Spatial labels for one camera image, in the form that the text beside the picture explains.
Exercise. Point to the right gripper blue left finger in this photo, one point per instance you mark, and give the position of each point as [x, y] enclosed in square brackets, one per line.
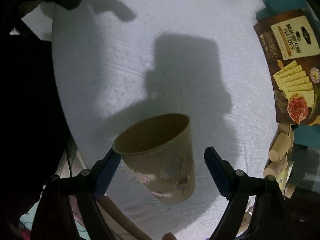
[103, 172]

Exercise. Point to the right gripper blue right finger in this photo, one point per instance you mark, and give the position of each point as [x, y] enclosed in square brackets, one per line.
[220, 170]

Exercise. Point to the brown paper cup with cartoons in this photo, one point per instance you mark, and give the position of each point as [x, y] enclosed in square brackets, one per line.
[160, 153]

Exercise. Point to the yellow tissue pack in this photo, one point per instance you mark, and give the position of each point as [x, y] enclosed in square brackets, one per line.
[284, 176]

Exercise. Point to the brown cracker box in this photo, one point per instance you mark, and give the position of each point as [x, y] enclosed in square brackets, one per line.
[291, 48]

